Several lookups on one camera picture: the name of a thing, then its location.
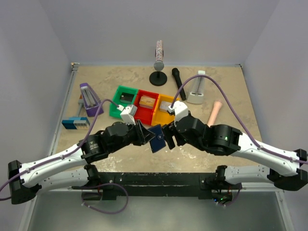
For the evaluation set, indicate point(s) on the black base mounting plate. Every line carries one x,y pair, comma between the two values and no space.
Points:
200,185

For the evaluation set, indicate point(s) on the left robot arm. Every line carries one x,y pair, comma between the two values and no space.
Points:
25,178

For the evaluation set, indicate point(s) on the yellow plastic bin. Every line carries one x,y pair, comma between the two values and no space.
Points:
160,114

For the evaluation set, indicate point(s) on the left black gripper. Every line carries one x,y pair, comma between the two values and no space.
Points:
144,135

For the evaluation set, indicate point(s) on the aluminium frame rail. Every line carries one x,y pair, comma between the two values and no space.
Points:
57,132

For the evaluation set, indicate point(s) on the white metronome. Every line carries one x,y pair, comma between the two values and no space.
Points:
196,91

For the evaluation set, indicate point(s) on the orange card stack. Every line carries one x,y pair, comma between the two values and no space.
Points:
147,102

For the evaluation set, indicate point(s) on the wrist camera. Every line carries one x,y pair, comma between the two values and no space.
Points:
128,114
179,110

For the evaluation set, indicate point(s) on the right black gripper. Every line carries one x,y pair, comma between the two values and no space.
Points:
169,130

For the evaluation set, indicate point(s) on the black card stack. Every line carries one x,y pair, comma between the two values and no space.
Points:
127,98

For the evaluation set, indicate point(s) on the pink microphone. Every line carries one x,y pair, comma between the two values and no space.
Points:
214,113

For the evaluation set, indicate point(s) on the purple metronome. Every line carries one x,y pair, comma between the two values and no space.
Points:
91,100

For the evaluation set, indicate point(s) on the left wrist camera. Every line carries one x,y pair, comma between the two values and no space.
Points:
128,114

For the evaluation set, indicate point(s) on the blue grey block toy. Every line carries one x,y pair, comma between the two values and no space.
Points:
77,121

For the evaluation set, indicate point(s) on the glitter microphone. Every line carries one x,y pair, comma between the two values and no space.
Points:
159,55

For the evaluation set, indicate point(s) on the blue leather card holder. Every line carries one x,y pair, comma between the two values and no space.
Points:
158,142

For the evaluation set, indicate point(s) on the red plastic bin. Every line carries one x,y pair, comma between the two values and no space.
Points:
144,114

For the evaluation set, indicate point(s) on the black microphone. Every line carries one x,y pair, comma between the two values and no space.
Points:
176,76

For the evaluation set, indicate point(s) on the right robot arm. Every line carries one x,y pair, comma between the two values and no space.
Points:
278,167

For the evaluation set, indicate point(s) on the silver card stack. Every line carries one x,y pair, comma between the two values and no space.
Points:
164,105

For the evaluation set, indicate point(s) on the black round microphone stand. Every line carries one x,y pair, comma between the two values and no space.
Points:
158,78

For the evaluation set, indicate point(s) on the green plastic bin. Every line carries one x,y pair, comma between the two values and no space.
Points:
114,112

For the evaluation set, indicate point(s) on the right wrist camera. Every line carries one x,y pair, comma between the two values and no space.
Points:
179,110

